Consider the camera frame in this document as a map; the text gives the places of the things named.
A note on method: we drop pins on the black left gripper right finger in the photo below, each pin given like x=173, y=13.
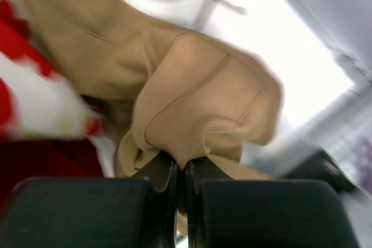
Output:
x=223, y=212

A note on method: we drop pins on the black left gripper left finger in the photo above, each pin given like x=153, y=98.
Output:
x=95, y=212

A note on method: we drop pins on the tan skirt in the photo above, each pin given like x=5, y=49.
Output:
x=160, y=86

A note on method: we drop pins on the red skirt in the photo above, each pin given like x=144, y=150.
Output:
x=26, y=159

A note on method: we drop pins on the red white floral garment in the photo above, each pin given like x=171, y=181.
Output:
x=39, y=103

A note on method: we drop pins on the silver clothes rack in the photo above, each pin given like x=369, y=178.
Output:
x=208, y=7

